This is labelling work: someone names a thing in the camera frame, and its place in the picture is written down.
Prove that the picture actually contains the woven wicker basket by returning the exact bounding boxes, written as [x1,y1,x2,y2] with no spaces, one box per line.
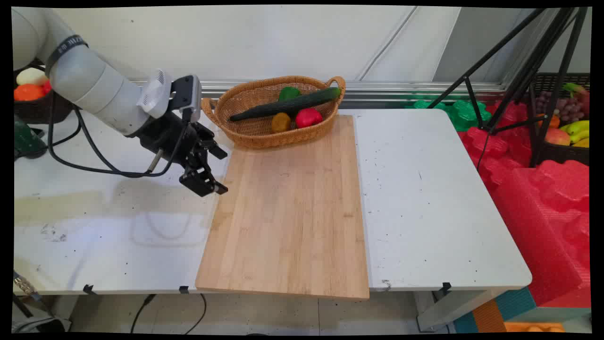
[201,76,346,150]

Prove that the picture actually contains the dark green cucumber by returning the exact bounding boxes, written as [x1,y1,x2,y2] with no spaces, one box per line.
[229,87,341,122]

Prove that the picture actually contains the black strap with print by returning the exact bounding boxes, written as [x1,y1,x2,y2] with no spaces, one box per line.
[45,35,89,77]

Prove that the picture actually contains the dark green clamp base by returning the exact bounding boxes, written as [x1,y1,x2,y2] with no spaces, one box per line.
[14,116,48,160]

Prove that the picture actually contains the teal and orange foam mat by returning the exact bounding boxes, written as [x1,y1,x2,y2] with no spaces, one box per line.
[453,286,567,334]

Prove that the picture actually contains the red foam mat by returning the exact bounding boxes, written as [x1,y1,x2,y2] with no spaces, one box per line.
[458,101,538,192]
[491,160,591,308]

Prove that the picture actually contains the black tripod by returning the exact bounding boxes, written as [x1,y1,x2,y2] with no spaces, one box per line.
[427,7,590,168]

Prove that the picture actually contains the yellow-brown round fruit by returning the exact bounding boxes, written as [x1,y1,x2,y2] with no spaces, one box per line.
[271,112,292,133]

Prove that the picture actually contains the orange fruit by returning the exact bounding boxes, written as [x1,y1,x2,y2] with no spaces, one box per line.
[14,84,47,102]

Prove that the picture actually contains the white table leg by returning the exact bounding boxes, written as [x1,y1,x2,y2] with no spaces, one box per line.
[415,288,502,332]

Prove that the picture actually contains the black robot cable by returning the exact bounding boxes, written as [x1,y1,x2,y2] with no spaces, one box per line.
[47,92,192,179]

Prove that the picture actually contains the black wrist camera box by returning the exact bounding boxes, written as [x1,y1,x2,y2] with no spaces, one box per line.
[170,75,203,124]

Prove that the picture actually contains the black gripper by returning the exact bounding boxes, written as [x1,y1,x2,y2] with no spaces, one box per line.
[136,112,229,198]

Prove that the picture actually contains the black plastic crate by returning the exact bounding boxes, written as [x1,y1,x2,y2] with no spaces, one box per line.
[528,72,590,166]

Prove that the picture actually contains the cream coloured fruit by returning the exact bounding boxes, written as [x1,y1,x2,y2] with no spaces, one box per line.
[17,68,49,87]

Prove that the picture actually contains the dark fruit bowl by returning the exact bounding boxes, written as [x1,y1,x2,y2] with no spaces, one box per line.
[13,66,74,125]

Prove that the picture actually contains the purple grape bunch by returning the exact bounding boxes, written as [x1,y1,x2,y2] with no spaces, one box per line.
[536,91,586,123]

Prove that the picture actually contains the peach coloured fruit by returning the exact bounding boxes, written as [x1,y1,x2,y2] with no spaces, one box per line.
[545,127,571,146]

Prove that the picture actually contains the wooden cutting board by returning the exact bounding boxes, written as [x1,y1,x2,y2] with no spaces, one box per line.
[195,115,370,300]

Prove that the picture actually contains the red bell pepper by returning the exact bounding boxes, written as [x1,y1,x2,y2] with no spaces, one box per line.
[295,108,324,129]

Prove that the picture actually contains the black floor cable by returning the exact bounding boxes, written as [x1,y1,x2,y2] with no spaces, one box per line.
[130,294,157,334]
[184,294,208,335]

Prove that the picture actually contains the yellow banana bunch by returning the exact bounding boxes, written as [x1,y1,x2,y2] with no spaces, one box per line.
[559,120,590,148]

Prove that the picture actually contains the green foam mat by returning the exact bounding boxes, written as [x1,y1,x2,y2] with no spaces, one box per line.
[405,96,492,132]

